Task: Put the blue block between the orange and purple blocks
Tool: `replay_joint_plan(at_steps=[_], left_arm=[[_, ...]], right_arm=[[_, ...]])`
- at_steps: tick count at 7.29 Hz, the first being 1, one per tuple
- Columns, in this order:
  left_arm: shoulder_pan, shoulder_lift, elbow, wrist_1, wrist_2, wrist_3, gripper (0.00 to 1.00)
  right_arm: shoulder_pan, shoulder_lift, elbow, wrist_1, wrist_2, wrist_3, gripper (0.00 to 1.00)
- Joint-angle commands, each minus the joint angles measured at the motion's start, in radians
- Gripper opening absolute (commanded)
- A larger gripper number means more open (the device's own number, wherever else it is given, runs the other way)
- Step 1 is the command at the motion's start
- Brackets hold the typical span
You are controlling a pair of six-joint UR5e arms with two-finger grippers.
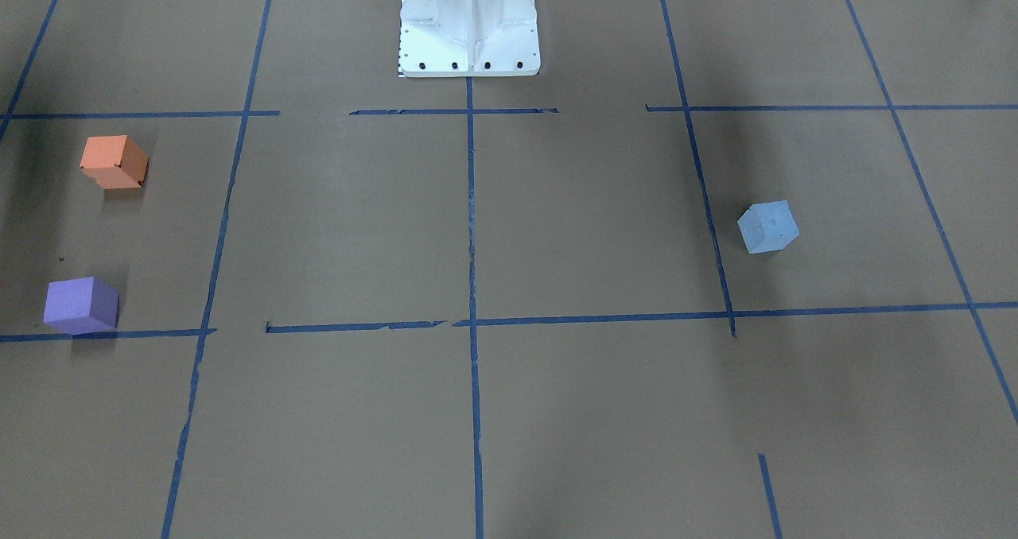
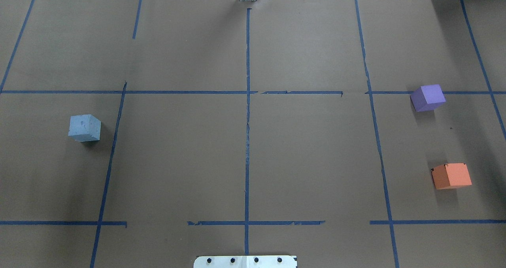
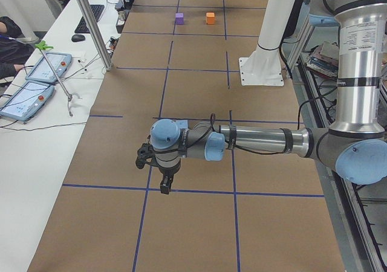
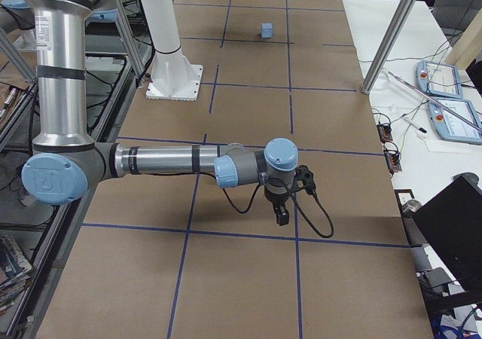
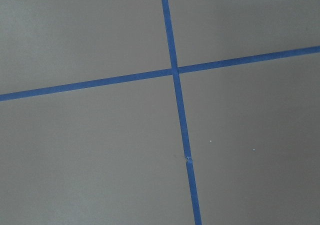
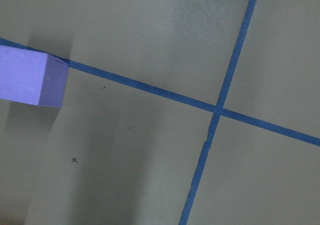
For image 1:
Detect light blue foam block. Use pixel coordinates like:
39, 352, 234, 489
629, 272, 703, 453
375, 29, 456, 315
737, 200, 800, 255

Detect orange foam block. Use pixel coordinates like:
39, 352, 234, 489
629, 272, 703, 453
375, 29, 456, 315
79, 134, 149, 190

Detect purple foam block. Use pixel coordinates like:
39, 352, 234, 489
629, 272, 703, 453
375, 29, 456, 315
41, 276, 119, 335

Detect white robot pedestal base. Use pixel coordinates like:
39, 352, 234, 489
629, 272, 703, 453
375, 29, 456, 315
398, 0, 542, 79

